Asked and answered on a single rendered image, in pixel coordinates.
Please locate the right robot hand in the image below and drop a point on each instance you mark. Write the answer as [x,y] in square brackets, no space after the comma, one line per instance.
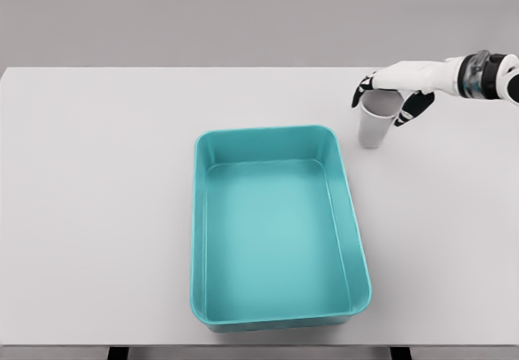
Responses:
[405,74]

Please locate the white paper cup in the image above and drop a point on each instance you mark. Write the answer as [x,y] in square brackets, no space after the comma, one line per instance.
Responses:
[375,122]

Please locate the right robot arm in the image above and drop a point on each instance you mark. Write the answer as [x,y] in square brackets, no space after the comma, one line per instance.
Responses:
[482,75]

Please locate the teal plastic basket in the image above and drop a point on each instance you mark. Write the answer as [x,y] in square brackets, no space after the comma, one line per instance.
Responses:
[275,230]

